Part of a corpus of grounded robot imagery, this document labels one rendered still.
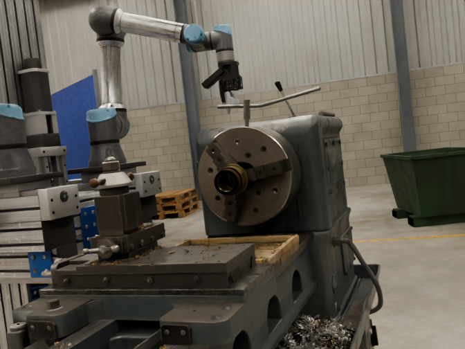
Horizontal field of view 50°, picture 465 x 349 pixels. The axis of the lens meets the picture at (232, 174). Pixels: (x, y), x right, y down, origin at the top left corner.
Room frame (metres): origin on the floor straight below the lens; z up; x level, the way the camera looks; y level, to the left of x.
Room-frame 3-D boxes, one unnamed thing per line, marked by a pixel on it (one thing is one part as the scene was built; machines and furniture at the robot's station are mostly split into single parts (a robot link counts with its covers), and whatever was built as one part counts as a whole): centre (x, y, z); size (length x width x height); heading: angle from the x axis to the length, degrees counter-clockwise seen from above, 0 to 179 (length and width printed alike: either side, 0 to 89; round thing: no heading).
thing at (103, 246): (1.09, 0.24, 0.99); 0.20 x 0.10 x 0.05; 158
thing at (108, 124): (2.03, 0.49, 1.33); 0.13 x 0.12 x 0.14; 175
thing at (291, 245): (1.36, 0.05, 0.89); 0.36 x 0.30 x 0.04; 68
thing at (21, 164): (1.56, 0.69, 1.21); 0.15 x 0.15 x 0.10
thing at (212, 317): (0.99, 0.20, 0.90); 0.47 x 0.30 x 0.06; 68
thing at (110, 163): (1.07, 0.25, 1.17); 0.04 x 0.04 x 0.03
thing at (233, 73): (2.11, -0.03, 1.47); 0.09 x 0.08 x 0.12; 68
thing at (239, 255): (1.04, 0.20, 0.95); 0.43 x 0.17 x 0.05; 68
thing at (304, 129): (2.00, -0.18, 1.06); 0.59 x 0.48 x 0.39; 158
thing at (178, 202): (9.87, 1.28, 0.22); 1.25 x 0.86 x 0.44; 168
